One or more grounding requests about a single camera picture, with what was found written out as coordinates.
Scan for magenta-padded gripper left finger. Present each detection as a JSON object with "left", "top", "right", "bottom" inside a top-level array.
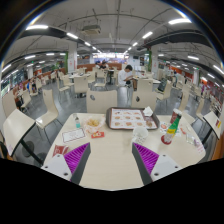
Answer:
[{"left": 41, "top": 142, "right": 92, "bottom": 185}]

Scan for white card with red border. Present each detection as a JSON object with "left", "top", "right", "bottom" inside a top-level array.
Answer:
[{"left": 61, "top": 127, "right": 87, "bottom": 144}]

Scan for flat round red coaster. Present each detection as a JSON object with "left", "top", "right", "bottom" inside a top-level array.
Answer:
[{"left": 160, "top": 134, "right": 173, "bottom": 146}]

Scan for clear plastic wrapper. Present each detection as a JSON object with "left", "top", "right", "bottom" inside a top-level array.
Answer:
[{"left": 184, "top": 132, "right": 198, "bottom": 146}]

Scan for white paper napkin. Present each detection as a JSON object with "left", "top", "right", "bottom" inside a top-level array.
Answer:
[{"left": 142, "top": 105, "right": 154, "bottom": 118}]

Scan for green drink bottle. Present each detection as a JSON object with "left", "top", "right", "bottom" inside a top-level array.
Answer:
[{"left": 162, "top": 108, "right": 183, "bottom": 145}]

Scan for clear bag of snacks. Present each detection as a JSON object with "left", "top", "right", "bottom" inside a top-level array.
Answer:
[{"left": 83, "top": 114, "right": 106, "bottom": 134}]

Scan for colourful printed flyer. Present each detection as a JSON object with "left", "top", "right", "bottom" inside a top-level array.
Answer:
[{"left": 159, "top": 121, "right": 183, "bottom": 138}]

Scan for ceiling air conditioner unit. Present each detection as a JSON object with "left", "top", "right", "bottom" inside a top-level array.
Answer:
[{"left": 81, "top": 24, "right": 102, "bottom": 36}]

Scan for beige cafeteria table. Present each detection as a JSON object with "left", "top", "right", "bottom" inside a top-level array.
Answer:
[
  {"left": 2, "top": 109, "right": 36, "bottom": 158},
  {"left": 203, "top": 110, "right": 223, "bottom": 139}
]

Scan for person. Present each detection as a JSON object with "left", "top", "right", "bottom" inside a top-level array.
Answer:
[{"left": 117, "top": 64, "right": 134, "bottom": 88}]

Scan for beige cafeteria chairs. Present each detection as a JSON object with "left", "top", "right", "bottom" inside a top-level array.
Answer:
[{"left": 1, "top": 66, "right": 224, "bottom": 134}]

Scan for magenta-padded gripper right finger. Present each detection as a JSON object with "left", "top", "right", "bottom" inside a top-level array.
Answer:
[{"left": 131, "top": 142, "right": 184, "bottom": 186}]

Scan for small clear sanitizer bottle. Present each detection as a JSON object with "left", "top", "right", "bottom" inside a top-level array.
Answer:
[{"left": 73, "top": 113, "right": 82, "bottom": 129}]

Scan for ceiling strip lights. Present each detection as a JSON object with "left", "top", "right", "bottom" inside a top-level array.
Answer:
[{"left": 0, "top": 16, "right": 224, "bottom": 88}]

